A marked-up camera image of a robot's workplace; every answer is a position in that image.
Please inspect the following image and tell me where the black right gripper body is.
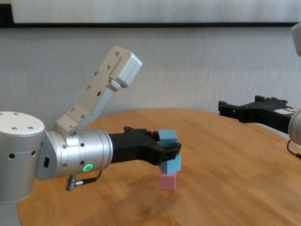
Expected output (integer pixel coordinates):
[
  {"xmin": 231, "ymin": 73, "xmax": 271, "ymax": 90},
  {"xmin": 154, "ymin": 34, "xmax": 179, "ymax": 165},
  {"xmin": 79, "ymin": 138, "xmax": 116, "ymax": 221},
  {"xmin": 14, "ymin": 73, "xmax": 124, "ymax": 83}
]
[{"xmin": 239, "ymin": 101, "xmax": 297, "ymax": 136}]

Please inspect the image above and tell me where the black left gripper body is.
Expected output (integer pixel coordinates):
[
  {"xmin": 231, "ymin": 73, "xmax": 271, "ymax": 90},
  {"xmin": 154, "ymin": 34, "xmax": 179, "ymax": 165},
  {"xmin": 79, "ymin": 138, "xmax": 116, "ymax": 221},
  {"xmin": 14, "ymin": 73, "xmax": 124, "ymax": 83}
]
[{"xmin": 108, "ymin": 127, "xmax": 163, "ymax": 165}]

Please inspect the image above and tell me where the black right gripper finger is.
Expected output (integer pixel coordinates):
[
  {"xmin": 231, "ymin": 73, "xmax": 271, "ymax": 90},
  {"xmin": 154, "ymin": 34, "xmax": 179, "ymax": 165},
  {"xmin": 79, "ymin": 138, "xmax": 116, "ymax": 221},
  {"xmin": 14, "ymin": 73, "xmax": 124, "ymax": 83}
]
[
  {"xmin": 255, "ymin": 96, "xmax": 288, "ymax": 106},
  {"xmin": 218, "ymin": 100, "xmax": 242, "ymax": 122}
]

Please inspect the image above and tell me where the blue cube block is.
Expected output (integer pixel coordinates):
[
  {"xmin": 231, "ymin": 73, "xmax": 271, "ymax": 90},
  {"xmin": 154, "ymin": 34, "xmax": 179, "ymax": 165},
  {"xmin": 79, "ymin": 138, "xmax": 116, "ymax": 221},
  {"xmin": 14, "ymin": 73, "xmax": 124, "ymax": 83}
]
[
  {"xmin": 159, "ymin": 154, "xmax": 183, "ymax": 175},
  {"xmin": 158, "ymin": 129, "xmax": 178, "ymax": 145}
]

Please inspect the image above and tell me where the pink cube block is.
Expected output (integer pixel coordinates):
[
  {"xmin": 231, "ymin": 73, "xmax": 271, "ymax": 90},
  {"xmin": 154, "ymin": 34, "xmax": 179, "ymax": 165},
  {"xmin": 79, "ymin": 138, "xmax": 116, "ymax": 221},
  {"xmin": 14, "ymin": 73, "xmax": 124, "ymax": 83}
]
[{"xmin": 158, "ymin": 171, "xmax": 177, "ymax": 191}]

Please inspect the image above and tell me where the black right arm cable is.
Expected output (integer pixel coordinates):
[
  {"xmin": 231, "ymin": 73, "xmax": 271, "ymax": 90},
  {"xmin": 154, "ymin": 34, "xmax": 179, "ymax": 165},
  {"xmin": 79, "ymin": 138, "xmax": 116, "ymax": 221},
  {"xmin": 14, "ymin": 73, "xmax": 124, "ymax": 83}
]
[{"xmin": 286, "ymin": 139, "xmax": 301, "ymax": 160}]

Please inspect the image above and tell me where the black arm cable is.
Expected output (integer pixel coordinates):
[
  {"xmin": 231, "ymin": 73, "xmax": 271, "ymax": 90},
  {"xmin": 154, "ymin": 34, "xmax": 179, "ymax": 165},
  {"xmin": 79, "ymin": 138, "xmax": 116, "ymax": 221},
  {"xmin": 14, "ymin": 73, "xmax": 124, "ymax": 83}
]
[
  {"xmin": 286, "ymin": 139, "xmax": 301, "ymax": 160},
  {"xmin": 65, "ymin": 169, "xmax": 103, "ymax": 192}
]

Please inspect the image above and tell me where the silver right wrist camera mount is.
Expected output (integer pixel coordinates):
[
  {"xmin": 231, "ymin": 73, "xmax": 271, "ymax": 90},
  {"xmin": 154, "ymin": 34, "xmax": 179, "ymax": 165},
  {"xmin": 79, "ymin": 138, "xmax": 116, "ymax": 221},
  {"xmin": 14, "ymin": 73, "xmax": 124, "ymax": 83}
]
[{"xmin": 291, "ymin": 22, "xmax": 301, "ymax": 57}]

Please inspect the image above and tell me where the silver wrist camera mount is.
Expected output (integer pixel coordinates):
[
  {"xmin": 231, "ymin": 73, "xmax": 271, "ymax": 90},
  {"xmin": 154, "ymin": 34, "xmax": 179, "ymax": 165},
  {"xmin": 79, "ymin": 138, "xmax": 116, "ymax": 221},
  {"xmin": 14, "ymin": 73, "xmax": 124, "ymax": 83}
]
[
  {"xmin": 54, "ymin": 46, "xmax": 143, "ymax": 135},
  {"xmin": 291, "ymin": 22, "xmax": 301, "ymax": 57}
]

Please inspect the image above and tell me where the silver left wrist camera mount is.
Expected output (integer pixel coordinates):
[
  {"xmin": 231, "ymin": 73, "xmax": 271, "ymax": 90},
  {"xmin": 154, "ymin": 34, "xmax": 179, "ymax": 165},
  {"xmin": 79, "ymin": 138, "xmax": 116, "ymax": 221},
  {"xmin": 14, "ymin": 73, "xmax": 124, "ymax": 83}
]
[{"xmin": 54, "ymin": 46, "xmax": 143, "ymax": 135}]

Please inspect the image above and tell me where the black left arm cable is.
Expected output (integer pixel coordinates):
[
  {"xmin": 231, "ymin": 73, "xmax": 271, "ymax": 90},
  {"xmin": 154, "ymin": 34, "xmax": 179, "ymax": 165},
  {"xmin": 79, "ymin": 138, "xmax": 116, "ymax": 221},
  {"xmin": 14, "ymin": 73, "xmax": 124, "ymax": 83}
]
[{"xmin": 65, "ymin": 169, "xmax": 103, "ymax": 192}]

